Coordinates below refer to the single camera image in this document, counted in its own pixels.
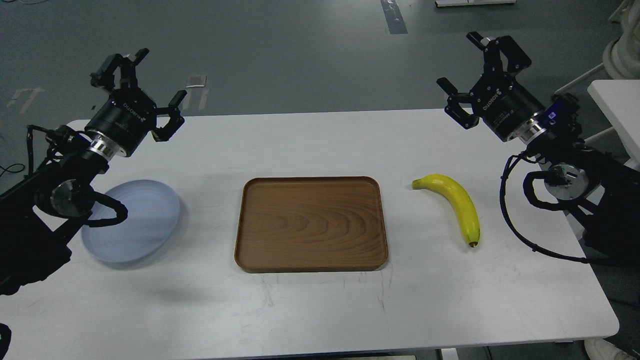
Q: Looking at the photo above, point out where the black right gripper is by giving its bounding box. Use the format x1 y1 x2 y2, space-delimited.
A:
436 31 546 142

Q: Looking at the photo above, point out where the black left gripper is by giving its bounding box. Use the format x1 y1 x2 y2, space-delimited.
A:
84 48 188 158

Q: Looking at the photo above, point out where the light blue plate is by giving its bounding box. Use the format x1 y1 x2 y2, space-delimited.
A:
81 179 181 264

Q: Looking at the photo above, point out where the yellow banana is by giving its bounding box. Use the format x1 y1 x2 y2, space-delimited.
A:
411 173 482 248

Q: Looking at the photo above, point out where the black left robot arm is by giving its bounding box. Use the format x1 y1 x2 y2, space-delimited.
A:
0 48 187 296

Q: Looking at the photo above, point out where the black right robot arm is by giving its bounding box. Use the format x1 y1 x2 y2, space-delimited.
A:
437 31 640 267

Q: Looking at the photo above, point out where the white ribbed object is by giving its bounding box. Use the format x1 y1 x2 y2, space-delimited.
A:
602 0 640 80

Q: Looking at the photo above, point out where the brown wooden tray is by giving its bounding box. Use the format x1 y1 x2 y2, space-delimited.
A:
234 176 389 273

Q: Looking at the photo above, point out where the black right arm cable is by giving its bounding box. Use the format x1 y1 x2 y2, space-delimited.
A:
499 154 606 265

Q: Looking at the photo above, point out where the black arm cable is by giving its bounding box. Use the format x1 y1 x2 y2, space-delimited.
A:
80 190 129 229
499 154 606 265

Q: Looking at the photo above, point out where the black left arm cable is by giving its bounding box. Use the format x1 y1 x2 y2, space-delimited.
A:
80 190 129 229

